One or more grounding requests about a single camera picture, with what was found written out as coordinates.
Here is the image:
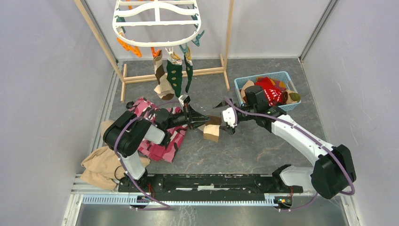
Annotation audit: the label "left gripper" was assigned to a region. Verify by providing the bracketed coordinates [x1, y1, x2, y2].
[165, 103, 211, 130]

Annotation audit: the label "tan brown striped sock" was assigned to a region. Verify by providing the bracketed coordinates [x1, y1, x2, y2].
[198, 115, 222, 143]
[153, 50, 175, 100]

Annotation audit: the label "green sock with yellow cuff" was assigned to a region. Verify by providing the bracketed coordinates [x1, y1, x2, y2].
[166, 53, 183, 97]

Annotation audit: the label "teal clothespin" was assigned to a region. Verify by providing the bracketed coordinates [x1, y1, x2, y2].
[191, 30, 205, 47]
[179, 43, 190, 55]

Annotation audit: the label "white clothespin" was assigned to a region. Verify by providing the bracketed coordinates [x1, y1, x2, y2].
[165, 47, 174, 61]

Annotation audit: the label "orange clothespin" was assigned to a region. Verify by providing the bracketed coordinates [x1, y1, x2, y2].
[128, 46, 142, 58]
[117, 38, 129, 51]
[151, 47, 161, 58]

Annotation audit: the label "white clip hanger frame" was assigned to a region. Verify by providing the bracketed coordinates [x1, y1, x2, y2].
[112, 0, 202, 47]

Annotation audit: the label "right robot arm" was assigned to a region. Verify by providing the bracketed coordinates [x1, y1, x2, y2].
[217, 86, 356, 199]

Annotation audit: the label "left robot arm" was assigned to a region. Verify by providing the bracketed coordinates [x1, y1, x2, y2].
[103, 105, 211, 192]

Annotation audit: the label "wooden hanger stand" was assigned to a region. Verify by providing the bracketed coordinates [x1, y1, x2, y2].
[75, 0, 234, 103]

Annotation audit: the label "brown tan socks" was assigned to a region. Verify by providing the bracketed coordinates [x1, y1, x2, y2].
[240, 81, 301, 105]

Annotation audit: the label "pink camouflage cloth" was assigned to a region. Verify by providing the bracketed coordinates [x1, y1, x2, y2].
[126, 97, 189, 163]

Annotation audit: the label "red white patterned sock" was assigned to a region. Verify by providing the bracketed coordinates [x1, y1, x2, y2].
[255, 77, 287, 106]

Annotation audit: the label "light blue plastic basket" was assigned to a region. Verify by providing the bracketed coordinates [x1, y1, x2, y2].
[234, 71, 301, 112]

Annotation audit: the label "beige cloth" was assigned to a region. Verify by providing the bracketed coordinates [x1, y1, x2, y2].
[80, 120, 151, 192]

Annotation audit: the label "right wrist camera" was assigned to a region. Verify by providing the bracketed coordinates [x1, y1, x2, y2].
[221, 107, 238, 122]

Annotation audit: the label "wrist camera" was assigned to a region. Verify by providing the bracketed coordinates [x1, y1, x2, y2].
[178, 94, 191, 107]
[221, 107, 238, 122]

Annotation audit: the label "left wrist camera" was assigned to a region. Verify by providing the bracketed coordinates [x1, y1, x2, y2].
[178, 94, 191, 107]

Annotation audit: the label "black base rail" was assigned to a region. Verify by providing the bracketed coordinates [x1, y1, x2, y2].
[118, 174, 303, 202]

